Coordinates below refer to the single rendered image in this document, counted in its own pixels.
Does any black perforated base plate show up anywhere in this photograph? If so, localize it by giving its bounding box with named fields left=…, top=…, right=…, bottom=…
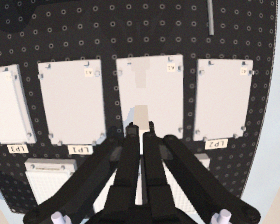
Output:
left=0, top=0, right=278, bottom=214

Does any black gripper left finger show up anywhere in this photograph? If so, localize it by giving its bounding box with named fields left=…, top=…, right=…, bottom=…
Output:
left=23, top=105, right=142, bottom=224

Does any white button panel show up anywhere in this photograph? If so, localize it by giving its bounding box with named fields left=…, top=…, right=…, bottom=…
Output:
left=207, top=0, right=214, bottom=35

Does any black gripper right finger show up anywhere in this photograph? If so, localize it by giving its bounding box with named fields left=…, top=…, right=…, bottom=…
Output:
left=141, top=105, right=261, bottom=224

